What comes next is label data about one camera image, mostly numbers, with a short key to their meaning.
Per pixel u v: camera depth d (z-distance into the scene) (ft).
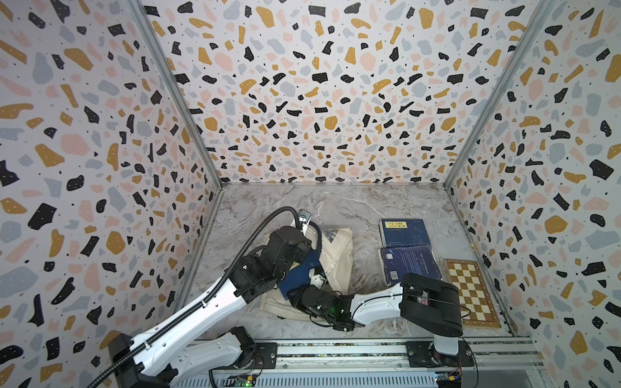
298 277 2.86
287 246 1.63
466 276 2.90
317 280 2.57
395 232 3.29
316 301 2.16
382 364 2.40
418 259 3.02
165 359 1.31
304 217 1.95
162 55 2.56
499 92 2.91
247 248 1.47
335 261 2.46
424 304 1.60
